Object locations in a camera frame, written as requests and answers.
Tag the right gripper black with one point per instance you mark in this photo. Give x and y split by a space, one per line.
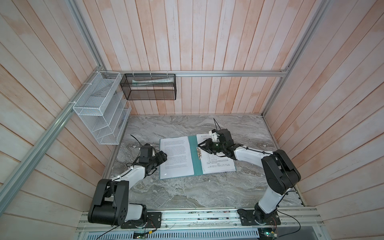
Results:
208 150

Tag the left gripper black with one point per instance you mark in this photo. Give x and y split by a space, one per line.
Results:
161 157

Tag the gold folder clip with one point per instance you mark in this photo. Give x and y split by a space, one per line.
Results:
199 153

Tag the printed paper sheet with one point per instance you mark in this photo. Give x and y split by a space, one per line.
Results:
217 163
179 161

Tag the green file folder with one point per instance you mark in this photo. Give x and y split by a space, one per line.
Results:
195 162

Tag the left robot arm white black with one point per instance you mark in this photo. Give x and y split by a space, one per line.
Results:
110 204

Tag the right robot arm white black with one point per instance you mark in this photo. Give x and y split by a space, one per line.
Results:
280 172

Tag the papers in black basket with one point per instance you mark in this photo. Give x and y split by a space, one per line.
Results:
153 82

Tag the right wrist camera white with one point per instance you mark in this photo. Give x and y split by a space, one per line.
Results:
214 135

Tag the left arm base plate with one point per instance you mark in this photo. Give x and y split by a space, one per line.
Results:
147 220

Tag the white wire mesh rack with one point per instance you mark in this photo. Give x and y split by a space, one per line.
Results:
103 109

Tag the black mesh wall basket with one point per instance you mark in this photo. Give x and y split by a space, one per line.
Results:
148 93

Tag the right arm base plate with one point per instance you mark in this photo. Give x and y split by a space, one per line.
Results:
258 218

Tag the aluminium mounting rail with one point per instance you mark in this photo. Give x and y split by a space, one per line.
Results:
228 218

